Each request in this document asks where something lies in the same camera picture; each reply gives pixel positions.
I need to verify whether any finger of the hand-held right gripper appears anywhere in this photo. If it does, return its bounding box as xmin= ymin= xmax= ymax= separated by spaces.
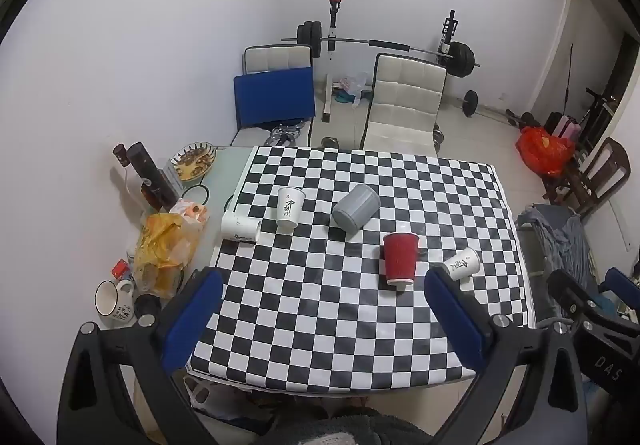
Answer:
xmin=546 ymin=269 xmax=608 ymax=326
xmin=600 ymin=267 xmax=640 ymax=313

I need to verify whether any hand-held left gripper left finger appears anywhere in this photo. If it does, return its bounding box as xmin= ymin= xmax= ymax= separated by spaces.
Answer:
xmin=56 ymin=267 xmax=261 ymax=445

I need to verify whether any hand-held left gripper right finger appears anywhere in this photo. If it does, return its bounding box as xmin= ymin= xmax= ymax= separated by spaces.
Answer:
xmin=424 ymin=267 xmax=588 ymax=445

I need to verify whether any red ribbed paper cup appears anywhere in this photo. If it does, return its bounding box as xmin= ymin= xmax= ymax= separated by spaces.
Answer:
xmin=382 ymin=231 xmax=421 ymax=289

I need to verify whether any small white printed paper cup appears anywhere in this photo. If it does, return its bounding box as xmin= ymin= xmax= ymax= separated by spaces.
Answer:
xmin=442 ymin=247 xmax=482 ymax=282

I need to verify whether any plain white paper cup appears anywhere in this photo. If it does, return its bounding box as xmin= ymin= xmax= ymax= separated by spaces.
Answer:
xmin=220 ymin=210 xmax=263 ymax=244

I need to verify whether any tall white printed paper cup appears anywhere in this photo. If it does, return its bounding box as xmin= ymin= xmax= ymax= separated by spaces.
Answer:
xmin=276 ymin=186 xmax=307 ymax=233

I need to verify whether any grey ribbed cup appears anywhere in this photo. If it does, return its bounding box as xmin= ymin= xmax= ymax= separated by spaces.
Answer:
xmin=331 ymin=183 xmax=382 ymax=232

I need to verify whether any black round lid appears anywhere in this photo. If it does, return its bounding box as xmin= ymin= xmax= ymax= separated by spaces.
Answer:
xmin=134 ymin=294 xmax=162 ymax=318

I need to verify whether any grey cloth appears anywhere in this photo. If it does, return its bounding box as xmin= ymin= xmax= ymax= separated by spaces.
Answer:
xmin=515 ymin=204 xmax=601 ymax=306

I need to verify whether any white printed mug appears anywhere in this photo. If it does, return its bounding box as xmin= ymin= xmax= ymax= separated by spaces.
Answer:
xmin=95 ymin=279 xmax=137 ymax=330

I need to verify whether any yellow plastic bag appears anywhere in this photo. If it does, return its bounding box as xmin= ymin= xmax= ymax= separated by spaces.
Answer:
xmin=132 ymin=212 xmax=197 ymax=298

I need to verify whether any orange snack packet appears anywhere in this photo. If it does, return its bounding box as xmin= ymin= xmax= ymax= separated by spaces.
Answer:
xmin=170 ymin=199 xmax=209 ymax=233

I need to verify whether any brown wooden chair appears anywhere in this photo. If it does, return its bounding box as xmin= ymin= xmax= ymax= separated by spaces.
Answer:
xmin=542 ymin=137 xmax=632 ymax=220

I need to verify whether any black white checkered tablecloth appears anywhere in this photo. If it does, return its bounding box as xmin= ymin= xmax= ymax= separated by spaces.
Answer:
xmin=185 ymin=145 xmax=538 ymax=396

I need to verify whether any red plastic bag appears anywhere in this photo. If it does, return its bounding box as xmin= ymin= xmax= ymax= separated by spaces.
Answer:
xmin=515 ymin=126 xmax=577 ymax=176

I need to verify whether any large dark bottle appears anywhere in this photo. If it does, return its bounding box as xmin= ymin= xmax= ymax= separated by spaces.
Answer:
xmin=126 ymin=143 xmax=180 ymax=213

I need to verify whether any patterned bowl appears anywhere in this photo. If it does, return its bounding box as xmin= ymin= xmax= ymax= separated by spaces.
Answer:
xmin=171 ymin=141 xmax=217 ymax=182

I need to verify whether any pink suitcase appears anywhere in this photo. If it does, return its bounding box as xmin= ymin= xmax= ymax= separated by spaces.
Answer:
xmin=555 ymin=115 xmax=583 ymax=140

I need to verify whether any black exercise machine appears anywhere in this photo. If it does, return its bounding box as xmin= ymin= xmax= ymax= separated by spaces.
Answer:
xmin=582 ymin=87 xmax=621 ymax=146

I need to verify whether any white padded chair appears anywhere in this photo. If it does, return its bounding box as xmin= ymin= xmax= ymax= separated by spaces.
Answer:
xmin=230 ymin=45 xmax=317 ymax=148
xmin=359 ymin=53 xmax=448 ymax=156

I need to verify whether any blue board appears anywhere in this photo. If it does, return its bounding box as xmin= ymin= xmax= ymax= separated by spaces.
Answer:
xmin=233 ymin=67 xmax=317 ymax=130

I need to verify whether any clear plastic bag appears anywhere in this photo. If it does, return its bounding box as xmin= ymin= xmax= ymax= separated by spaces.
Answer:
xmin=340 ymin=72 xmax=373 ymax=108

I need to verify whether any black barbell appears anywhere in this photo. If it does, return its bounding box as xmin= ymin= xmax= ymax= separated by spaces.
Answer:
xmin=281 ymin=20 xmax=482 ymax=78

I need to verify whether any white barbell rack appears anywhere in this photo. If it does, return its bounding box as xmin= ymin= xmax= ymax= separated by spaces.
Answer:
xmin=320 ymin=0 xmax=347 ymax=124

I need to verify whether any white door frame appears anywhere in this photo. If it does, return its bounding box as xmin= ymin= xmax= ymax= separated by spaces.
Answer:
xmin=527 ymin=0 xmax=640 ymax=246

